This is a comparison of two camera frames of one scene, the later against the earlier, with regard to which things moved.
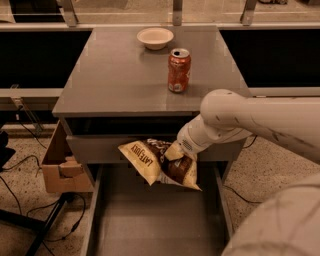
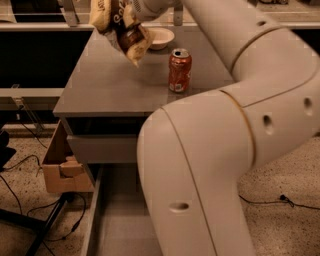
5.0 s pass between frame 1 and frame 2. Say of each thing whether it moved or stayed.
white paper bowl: stayed
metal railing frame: stayed
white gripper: moved
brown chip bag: moved
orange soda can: stayed
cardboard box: stayed
